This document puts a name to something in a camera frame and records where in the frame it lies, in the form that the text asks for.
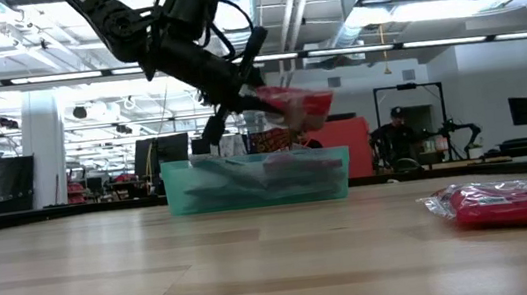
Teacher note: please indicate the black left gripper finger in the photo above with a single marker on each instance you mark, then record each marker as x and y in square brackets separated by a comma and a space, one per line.
[254, 82]
[258, 105]

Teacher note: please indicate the red popcorn bag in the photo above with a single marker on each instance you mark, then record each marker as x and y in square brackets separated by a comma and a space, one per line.
[303, 104]
[517, 207]
[301, 164]

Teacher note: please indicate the black background robot arm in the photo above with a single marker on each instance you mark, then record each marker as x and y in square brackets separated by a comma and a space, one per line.
[463, 129]

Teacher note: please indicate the black monitor on arm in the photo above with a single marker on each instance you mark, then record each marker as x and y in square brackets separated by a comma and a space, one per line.
[523, 110]

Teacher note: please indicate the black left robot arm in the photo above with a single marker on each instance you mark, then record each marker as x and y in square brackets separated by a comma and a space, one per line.
[112, 25]

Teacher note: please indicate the colourful popcorn box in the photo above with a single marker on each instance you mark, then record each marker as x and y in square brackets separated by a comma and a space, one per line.
[273, 140]

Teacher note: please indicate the black computer monitor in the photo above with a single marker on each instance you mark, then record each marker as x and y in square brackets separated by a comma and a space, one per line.
[163, 150]

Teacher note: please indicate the orange partition panel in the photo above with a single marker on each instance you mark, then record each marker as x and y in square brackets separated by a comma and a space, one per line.
[343, 138]

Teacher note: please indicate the teal translucent plastic basket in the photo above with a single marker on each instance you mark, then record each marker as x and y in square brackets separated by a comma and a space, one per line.
[209, 194]

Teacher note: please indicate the person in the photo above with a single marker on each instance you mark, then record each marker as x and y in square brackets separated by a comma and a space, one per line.
[396, 141]

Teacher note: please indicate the white pillar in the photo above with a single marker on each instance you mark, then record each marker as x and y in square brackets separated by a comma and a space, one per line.
[44, 149]

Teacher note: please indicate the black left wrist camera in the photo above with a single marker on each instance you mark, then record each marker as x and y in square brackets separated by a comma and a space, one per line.
[188, 8]

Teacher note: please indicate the black background rig frame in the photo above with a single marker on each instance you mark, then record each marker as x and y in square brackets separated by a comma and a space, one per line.
[378, 118]

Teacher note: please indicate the black table edge rail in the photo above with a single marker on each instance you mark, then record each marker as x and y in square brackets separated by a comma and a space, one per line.
[75, 211]

